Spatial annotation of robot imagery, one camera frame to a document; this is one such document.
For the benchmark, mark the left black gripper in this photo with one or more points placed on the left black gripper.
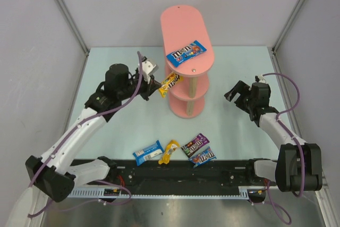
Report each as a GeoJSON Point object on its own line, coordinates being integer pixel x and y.
{"type": "Point", "coordinates": [148, 89]}

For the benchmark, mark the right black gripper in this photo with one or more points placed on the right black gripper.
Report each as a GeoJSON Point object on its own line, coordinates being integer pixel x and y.
{"type": "Point", "coordinates": [239, 95]}

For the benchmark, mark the yellow M&M bag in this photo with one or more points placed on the yellow M&M bag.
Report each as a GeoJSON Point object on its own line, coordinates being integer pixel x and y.
{"type": "Point", "coordinates": [171, 80]}

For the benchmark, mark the purple M&M bag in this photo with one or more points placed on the purple M&M bag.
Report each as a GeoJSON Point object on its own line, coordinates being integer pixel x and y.
{"type": "Point", "coordinates": [197, 143]}

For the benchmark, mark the yellow candy bag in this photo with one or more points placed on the yellow candy bag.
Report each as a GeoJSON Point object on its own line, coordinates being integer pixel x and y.
{"type": "Point", "coordinates": [170, 148]}

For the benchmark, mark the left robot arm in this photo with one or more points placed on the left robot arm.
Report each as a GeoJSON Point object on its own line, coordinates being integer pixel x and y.
{"type": "Point", "coordinates": [52, 172]}

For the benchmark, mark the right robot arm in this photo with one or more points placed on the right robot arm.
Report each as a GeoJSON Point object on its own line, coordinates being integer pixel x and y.
{"type": "Point", "coordinates": [298, 165]}

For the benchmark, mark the blue M&M bag on shelf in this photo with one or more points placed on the blue M&M bag on shelf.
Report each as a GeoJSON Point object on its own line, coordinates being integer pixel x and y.
{"type": "Point", "coordinates": [186, 53]}

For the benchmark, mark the pink tiered shelf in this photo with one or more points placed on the pink tiered shelf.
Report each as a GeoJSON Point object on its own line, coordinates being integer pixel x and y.
{"type": "Point", "coordinates": [182, 25]}

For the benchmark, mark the blue white candy bar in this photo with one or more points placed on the blue white candy bar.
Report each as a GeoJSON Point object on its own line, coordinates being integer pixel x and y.
{"type": "Point", "coordinates": [148, 153]}

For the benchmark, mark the blue M&M bag on table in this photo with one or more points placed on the blue M&M bag on table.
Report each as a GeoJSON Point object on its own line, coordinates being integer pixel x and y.
{"type": "Point", "coordinates": [203, 157]}

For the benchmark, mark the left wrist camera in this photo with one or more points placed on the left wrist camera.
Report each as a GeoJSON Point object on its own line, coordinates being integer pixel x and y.
{"type": "Point", "coordinates": [149, 67]}

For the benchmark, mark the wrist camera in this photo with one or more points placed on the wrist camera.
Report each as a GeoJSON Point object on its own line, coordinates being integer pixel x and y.
{"type": "Point", "coordinates": [149, 67]}
{"type": "Point", "coordinates": [260, 79]}

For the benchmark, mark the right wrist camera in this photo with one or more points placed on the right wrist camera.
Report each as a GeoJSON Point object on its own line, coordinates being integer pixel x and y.
{"type": "Point", "coordinates": [260, 79]}

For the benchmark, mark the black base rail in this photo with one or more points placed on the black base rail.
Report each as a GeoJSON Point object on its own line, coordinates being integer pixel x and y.
{"type": "Point", "coordinates": [182, 174]}

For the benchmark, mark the slotted cable duct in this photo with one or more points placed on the slotted cable duct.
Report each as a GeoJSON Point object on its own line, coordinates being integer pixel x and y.
{"type": "Point", "coordinates": [219, 192]}

